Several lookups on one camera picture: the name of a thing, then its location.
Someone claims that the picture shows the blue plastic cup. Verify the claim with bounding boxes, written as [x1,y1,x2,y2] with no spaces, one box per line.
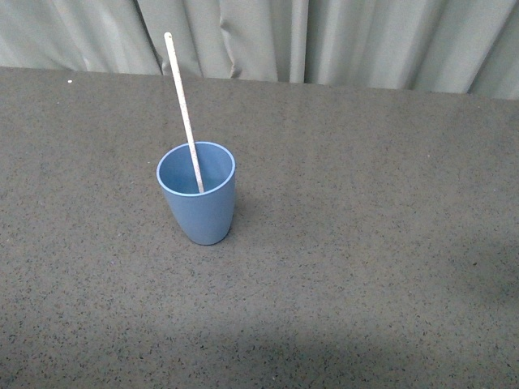
[157,141,236,246]

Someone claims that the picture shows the beige speckled chopstick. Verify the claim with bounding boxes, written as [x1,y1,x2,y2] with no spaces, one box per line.
[164,32,204,193]

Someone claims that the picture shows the grey curtain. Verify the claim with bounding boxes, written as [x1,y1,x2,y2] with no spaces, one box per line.
[1,1,518,99]

